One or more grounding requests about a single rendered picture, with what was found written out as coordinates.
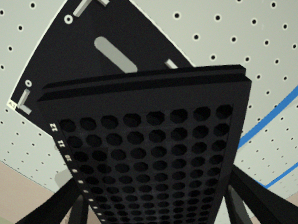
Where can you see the blue tape outline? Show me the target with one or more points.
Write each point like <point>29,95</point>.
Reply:
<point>266,120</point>

